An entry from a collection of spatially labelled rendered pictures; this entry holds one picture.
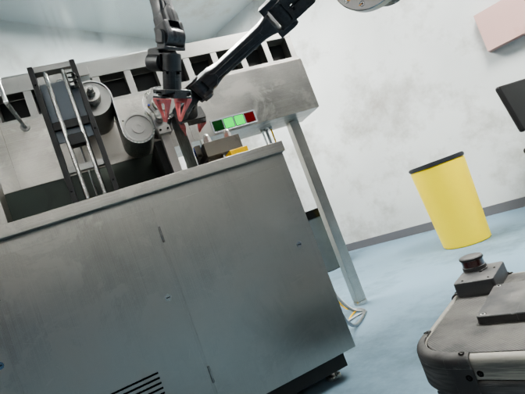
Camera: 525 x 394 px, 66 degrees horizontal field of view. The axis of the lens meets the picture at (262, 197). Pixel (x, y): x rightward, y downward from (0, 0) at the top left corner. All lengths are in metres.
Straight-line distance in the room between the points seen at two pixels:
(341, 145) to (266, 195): 3.09
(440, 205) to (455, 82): 1.39
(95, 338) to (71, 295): 0.15
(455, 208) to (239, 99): 1.67
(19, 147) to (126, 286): 0.97
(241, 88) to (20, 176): 1.13
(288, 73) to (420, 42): 2.05
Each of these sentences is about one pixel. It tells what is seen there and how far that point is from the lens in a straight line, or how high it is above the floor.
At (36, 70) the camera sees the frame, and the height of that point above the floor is 1.42.
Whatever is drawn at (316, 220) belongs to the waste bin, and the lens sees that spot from 3.77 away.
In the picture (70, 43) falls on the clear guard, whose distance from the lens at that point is 2.20.
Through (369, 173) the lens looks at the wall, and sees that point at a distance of 4.40.
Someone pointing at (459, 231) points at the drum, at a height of 0.11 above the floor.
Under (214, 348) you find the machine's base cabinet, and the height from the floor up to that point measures 0.31.
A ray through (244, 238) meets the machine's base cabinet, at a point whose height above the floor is 0.61.
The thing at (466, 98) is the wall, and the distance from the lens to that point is 4.05.
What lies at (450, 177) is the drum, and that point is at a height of 0.48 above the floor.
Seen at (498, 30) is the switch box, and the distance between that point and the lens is 3.94.
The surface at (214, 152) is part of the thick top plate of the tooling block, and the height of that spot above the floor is 0.98.
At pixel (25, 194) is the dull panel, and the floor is 1.12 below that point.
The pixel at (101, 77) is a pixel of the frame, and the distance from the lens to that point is 2.20.
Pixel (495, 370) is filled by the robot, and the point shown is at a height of 0.21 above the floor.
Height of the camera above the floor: 0.64
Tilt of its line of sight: 3 degrees up
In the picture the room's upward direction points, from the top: 20 degrees counter-clockwise
